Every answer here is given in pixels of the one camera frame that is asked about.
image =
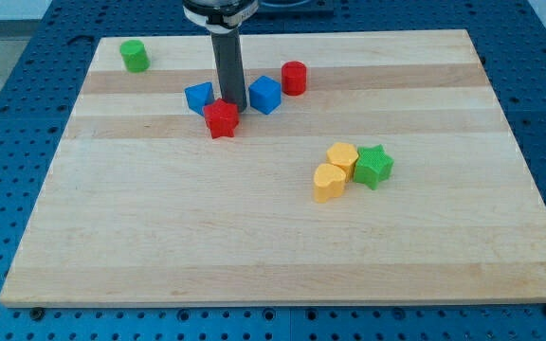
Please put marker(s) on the wooden board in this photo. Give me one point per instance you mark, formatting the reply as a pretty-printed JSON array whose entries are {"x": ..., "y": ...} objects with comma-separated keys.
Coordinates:
[{"x": 140, "y": 207}]

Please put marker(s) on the blue cube block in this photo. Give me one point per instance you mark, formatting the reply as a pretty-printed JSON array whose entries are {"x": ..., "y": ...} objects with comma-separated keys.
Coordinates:
[{"x": 265, "y": 94}]

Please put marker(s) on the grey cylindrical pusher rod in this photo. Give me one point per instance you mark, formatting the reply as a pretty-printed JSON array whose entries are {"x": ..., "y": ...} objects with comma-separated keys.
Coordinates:
[{"x": 229, "y": 65}]

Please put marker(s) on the yellow heart block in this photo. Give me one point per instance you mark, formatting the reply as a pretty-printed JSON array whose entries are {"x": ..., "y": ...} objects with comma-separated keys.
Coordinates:
[{"x": 328, "y": 182}]

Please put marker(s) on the green star block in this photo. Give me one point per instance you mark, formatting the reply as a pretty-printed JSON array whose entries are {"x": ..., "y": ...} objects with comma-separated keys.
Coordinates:
[{"x": 373, "y": 166}]

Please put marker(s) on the green cylinder block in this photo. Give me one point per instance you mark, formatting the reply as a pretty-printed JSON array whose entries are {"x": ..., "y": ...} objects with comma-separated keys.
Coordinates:
[{"x": 134, "y": 55}]

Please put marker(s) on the yellow hexagon block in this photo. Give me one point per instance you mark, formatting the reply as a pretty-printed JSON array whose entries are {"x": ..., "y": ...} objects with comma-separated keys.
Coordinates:
[{"x": 345, "y": 156}]

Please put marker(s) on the blue triangular block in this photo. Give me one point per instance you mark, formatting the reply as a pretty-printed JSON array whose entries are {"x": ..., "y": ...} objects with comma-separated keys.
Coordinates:
[{"x": 198, "y": 96}]

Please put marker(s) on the red star block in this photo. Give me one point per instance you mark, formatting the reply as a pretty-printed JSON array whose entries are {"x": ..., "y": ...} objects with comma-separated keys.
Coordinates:
[{"x": 221, "y": 118}]

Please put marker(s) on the red cylinder block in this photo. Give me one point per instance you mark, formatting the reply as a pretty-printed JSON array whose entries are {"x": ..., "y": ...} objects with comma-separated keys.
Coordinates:
[{"x": 294, "y": 78}]

